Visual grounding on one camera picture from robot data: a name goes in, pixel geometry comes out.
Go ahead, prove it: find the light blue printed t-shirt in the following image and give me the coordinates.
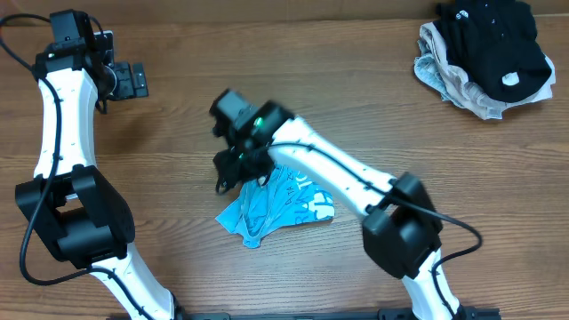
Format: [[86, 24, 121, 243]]
[[216, 165, 335, 249]]

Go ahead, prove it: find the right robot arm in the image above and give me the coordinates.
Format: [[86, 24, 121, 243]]
[[210, 90, 465, 319]]

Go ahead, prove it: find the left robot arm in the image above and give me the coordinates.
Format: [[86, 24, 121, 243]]
[[15, 10, 184, 319]]

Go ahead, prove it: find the grey-blue garment in pile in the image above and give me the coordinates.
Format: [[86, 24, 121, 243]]
[[413, 39, 462, 108]]

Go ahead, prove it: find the beige garment in pile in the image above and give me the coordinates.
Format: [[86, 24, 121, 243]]
[[419, 22, 557, 120]]

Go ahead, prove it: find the black garment on pile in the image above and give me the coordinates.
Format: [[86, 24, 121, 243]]
[[436, 0, 552, 103]]

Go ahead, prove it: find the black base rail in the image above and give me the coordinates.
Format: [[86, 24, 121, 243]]
[[106, 307, 503, 320]]

